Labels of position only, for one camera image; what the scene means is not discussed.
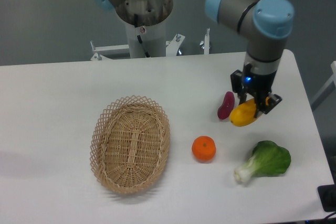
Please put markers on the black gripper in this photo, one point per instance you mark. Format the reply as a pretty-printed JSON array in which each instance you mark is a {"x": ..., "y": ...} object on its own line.
[{"x": 246, "y": 81}]

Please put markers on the yellow mango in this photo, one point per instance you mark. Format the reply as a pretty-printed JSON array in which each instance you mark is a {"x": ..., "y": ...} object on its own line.
[{"x": 244, "y": 114}]

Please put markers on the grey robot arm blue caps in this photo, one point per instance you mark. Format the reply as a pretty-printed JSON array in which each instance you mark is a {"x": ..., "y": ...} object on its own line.
[{"x": 266, "y": 24}]

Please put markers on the purple sweet potato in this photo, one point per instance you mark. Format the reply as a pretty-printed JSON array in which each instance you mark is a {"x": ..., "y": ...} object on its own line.
[{"x": 227, "y": 106}]

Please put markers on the green bok choy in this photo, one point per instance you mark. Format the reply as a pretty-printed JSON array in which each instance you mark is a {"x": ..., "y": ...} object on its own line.
[{"x": 267, "y": 159}]

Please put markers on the orange tangerine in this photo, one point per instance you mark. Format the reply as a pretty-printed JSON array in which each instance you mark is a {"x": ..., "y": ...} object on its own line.
[{"x": 204, "y": 148}]

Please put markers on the white furniture leg right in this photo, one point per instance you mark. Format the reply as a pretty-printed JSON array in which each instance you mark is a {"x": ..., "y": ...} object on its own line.
[{"x": 327, "y": 88}]

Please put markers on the black device at table edge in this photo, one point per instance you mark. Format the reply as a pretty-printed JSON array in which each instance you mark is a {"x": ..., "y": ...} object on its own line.
[{"x": 327, "y": 197}]

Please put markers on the woven wicker basket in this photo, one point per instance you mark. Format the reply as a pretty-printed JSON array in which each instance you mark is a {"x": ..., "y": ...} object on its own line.
[{"x": 130, "y": 145}]

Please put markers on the white metal base frame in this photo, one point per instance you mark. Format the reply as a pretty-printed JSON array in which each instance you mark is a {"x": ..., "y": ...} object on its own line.
[{"x": 120, "y": 51}]

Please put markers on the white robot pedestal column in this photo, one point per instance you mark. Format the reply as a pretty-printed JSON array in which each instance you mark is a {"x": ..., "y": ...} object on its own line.
[{"x": 146, "y": 41}]

